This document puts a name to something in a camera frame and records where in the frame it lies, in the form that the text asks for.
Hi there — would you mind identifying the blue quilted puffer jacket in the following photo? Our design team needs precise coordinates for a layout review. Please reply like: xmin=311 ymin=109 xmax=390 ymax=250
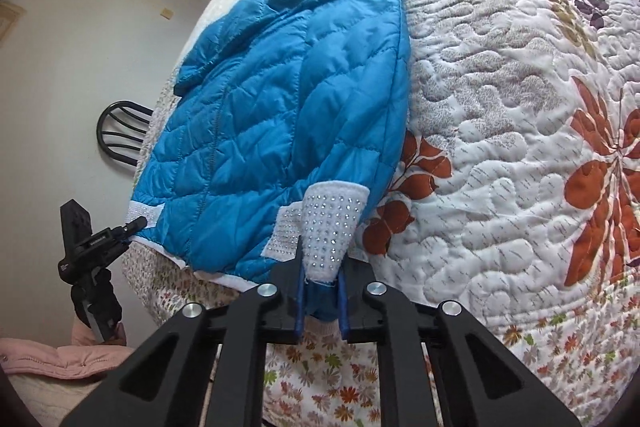
xmin=129 ymin=0 xmax=410 ymax=322

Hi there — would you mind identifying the pink cushion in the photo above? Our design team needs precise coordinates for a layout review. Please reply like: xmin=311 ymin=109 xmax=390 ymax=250
xmin=1 ymin=319 xmax=134 ymax=381

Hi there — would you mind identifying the black metal chair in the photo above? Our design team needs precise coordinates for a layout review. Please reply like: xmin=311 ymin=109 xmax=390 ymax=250
xmin=96 ymin=100 xmax=153 ymax=168

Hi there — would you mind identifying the floral quilted bedspread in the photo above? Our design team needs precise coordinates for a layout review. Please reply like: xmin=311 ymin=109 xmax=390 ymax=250
xmin=124 ymin=0 xmax=639 ymax=426

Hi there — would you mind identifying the yellow wall switch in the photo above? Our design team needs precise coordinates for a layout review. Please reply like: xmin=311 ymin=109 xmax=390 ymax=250
xmin=160 ymin=9 xmax=174 ymax=20

